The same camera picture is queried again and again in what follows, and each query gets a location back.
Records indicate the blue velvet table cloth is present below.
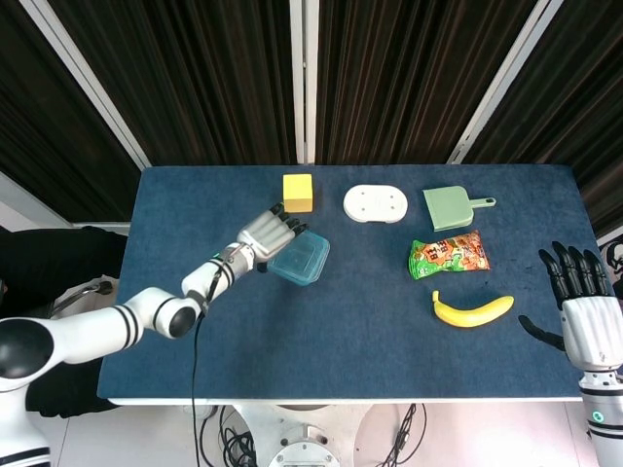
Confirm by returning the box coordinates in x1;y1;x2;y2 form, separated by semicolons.
95;163;601;403

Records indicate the white upright frame post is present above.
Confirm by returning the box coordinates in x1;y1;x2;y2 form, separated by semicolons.
289;0;318;165

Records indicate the yellow cube block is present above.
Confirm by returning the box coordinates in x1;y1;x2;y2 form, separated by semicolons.
282;174;315;214

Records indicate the blue translucent plastic lid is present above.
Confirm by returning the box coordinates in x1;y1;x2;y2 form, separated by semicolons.
268;231;331;288

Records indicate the white table frame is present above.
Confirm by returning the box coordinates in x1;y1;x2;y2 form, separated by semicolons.
106;396;585;408

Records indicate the clear plastic container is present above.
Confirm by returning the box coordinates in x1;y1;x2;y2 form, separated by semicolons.
270;232;331;289

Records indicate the green orange snack bag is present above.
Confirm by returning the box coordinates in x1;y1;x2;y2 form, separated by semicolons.
407;230;491;281

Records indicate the white grey robot base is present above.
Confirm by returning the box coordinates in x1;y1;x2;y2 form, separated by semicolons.
233;403;385;467

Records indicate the black floor cable bundle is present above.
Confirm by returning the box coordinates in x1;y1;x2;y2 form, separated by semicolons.
384;403;429;467
218;406;258;467

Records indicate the yellow banana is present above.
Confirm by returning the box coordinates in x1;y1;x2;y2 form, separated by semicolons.
431;290;516;329

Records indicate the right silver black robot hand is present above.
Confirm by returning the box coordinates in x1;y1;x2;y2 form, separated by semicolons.
518;240;623;374

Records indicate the white slanted frame post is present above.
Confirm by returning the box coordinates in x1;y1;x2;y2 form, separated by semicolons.
18;0;157;169
447;0;568;164

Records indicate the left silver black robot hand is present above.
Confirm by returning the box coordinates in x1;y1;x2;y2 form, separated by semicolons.
237;202;309;273

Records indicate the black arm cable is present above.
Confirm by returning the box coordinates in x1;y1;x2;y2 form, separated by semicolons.
190;247;239;467

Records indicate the black chair with chrome frame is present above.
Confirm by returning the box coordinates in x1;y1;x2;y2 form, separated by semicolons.
0;226;130;419

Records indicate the white oval plastic board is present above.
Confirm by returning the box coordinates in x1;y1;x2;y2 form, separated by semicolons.
343;184;409;224

